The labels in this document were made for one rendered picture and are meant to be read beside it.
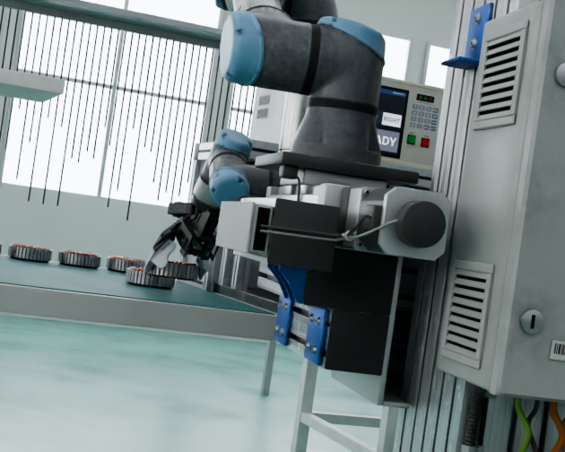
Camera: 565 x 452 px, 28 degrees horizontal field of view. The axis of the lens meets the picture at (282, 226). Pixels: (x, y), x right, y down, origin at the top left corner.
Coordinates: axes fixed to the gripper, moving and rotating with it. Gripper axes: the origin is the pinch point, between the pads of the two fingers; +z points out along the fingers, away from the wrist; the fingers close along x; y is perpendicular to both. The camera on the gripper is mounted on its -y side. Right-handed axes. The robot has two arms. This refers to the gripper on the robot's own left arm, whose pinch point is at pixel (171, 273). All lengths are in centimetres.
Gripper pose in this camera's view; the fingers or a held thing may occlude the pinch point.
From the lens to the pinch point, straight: 241.3
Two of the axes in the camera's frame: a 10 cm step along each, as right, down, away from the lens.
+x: 8.3, 1.2, 5.5
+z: -3.9, 8.3, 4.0
